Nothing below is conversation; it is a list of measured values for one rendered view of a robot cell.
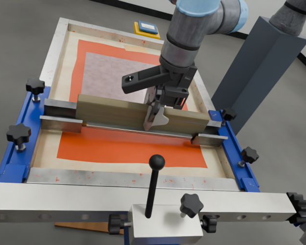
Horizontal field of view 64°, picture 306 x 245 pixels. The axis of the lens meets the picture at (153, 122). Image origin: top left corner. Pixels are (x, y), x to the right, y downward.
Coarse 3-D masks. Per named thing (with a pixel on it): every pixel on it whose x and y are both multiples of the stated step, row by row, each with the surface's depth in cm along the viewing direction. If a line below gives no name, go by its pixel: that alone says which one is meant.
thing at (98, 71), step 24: (96, 48) 100; (120, 48) 106; (72, 72) 84; (96, 72) 88; (120, 72) 92; (72, 96) 75; (120, 96) 82; (72, 144) 63; (96, 144) 65; (120, 144) 67
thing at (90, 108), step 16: (80, 96) 58; (96, 96) 60; (80, 112) 60; (96, 112) 60; (112, 112) 61; (128, 112) 62; (144, 112) 62; (176, 112) 65; (192, 112) 68; (160, 128) 68; (176, 128) 68; (192, 128) 69
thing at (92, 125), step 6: (90, 126) 62; (96, 126) 62; (102, 126) 63; (108, 126) 63; (114, 126) 64; (120, 126) 64; (126, 126) 65; (132, 132) 65; (138, 132) 66; (144, 132) 66; (150, 132) 66; (156, 132) 67; (162, 132) 68; (168, 132) 69; (174, 132) 69; (180, 138) 70; (186, 138) 70
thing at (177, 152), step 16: (144, 64) 102; (160, 64) 106; (144, 96) 86; (144, 144) 70; (160, 144) 72; (176, 144) 74; (192, 144) 76; (144, 160) 66; (176, 160) 69; (192, 160) 71
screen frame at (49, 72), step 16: (64, 32) 94; (80, 32) 104; (96, 32) 105; (112, 32) 106; (160, 48) 114; (48, 64) 77; (48, 80) 72; (192, 80) 99; (208, 96) 92; (32, 160) 54; (224, 160) 72; (32, 176) 50; (48, 176) 51; (64, 176) 52; (80, 176) 53; (96, 176) 54; (112, 176) 55; (128, 176) 57; (144, 176) 58; (160, 176) 59; (176, 176) 61; (192, 176) 62
